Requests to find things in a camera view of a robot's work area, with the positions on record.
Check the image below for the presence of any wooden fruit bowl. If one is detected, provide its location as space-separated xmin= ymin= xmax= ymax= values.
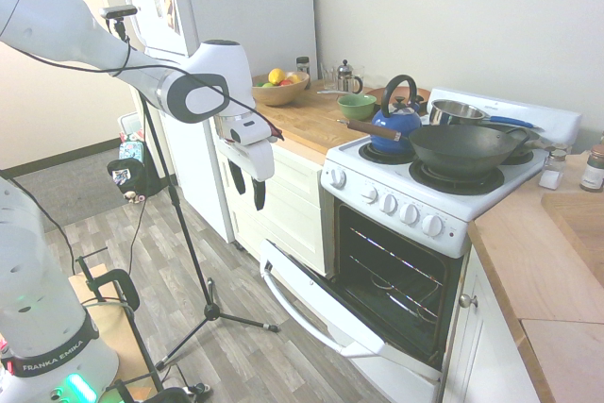
xmin=250 ymin=71 xmax=310 ymax=108

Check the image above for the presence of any white corner cabinet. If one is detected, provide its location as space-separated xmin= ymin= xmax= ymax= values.
xmin=441 ymin=246 xmax=544 ymax=403

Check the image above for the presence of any white refrigerator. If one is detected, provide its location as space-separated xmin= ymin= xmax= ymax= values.
xmin=117 ymin=0 xmax=318 ymax=244

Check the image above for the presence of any white electric stove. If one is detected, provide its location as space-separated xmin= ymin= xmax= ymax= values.
xmin=319 ymin=86 xmax=582 ymax=403

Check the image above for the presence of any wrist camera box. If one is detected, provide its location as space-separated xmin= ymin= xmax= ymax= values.
xmin=228 ymin=119 xmax=286 ymax=145

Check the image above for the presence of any black clamp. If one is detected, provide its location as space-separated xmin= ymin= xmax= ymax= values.
xmin=75 ymin=246 xmax=164 ymax=403

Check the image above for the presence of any black camera tripod stand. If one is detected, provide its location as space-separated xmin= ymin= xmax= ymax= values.
xmin=107 ymin=15 xmax=281 ymax=372

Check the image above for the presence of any blue kettle with black handle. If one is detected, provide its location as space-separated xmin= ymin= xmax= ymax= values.
xmin=370 ymin=74 xmax=424 ymax=156

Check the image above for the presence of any steel saucepan with blue handle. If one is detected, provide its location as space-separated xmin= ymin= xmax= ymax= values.
xmin=428 ymin=98 xmax=545 ymax=131

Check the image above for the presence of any drinking glass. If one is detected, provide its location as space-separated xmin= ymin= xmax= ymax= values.
xmin=320 ymin=61 xmax=339 ymax=92

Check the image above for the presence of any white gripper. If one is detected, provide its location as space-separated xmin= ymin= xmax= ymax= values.
xmin=215 ymin=114 xmax=277 ymax=212

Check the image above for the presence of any brown round plate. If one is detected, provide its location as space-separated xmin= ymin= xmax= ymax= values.
xmin=363 ymin=85 xmax=432 ymax=107

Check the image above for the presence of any spice jar with brown lid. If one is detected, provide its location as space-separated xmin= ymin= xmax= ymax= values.
xmin=579 ymin=143 xmax=604 ymax=193

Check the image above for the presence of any black wok with wooden handle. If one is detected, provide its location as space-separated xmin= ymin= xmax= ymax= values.
xmin=335 ymin=118 xmax=531 ymax=176

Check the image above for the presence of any wooden cutting board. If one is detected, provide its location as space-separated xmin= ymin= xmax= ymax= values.
xmin=540 ymin=191 xmax=604 ymax=287

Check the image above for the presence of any glass salt shaker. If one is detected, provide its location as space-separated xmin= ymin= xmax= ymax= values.
xmin=539 ymin=148 xmax=568 ymax=190

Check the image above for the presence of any green ceramic bowl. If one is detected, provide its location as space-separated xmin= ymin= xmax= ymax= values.
xmin=336 ymin=93 xmax=378 ymax=122

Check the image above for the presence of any glass french press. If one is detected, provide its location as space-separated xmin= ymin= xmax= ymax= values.
xmin=336 ymin=59 xmax=364 ymax=94

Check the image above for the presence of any white base cabinet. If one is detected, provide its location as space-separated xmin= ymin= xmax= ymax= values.
xmin=212 ymin=131 xmax=337 ymax=277

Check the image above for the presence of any patterned bag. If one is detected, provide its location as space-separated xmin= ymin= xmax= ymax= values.
xmin=117 ymin=110 xmax=152 ymax=173

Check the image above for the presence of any white oven door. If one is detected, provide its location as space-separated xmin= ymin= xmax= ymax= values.
xmin=259 ymin=238 xmax=444 ymax=403

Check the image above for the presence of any grey floor mat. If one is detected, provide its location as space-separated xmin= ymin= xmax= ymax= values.
xmin=8 ymin=146 xmax=138 ymax=234

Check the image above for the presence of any black exterior camera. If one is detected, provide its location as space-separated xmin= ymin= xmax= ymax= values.
xmin=101 ymin=5 xmax=139 ymax=20

